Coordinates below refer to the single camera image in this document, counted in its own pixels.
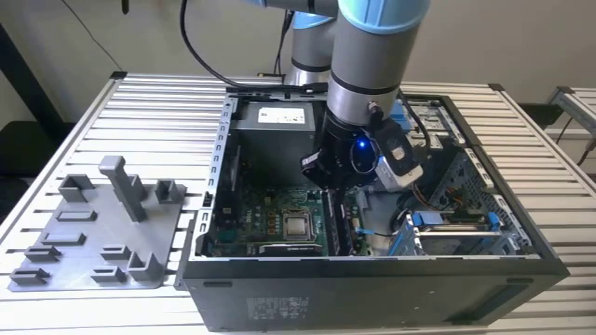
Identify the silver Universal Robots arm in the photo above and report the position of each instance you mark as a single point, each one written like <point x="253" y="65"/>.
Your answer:
<point x="368" y="63"/>

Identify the grey power supply unit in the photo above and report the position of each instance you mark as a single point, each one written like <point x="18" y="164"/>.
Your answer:
<point x="269" y="150"/>

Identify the blue drive carrier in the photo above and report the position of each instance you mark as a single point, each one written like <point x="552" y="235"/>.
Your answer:
<point x="398" y="118"/>

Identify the silver CPU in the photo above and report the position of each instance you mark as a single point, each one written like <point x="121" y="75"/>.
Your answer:
<point x="297" y="227"/>

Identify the green motherboard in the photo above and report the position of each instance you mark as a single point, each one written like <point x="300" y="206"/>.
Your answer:
<point x="260" y="216"/>

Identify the grey metal drive cage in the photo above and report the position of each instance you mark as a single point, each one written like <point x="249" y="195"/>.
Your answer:
<point x="440" y="115"/>

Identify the blue disk carrier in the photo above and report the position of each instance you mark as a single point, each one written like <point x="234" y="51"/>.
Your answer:
<point x="428" y="219"/>

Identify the black graphics card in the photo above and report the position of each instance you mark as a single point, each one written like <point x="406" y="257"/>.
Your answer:
<point x="288" y="249"/>

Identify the silver hard disk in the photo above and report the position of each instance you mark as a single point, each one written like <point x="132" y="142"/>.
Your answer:
<point x="460" y="242"/>

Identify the black open PC case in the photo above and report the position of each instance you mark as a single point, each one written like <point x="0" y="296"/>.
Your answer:
<point x="325" y="296"/>

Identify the black box beside table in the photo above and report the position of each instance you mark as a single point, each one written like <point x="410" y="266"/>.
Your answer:
<point x="540" y="115"/>

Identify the grey plastic part rack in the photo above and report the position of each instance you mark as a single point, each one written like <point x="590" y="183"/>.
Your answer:
<point x="116" y="244"/>

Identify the metal slat side table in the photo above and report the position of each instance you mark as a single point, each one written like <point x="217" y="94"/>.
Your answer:
<point x="577" y="101"/>

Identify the short black antenna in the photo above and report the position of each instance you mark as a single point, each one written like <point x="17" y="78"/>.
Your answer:
<point x="124" y="7"/>

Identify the black bulky object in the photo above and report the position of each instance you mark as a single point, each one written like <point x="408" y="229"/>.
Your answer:
<point x="28" y="157"/>

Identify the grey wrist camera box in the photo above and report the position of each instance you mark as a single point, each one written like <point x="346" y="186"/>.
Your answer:
<point x="400" y="167"/>

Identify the black slanted post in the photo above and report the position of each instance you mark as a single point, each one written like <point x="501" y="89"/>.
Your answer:
<point x="28" y="76"/>

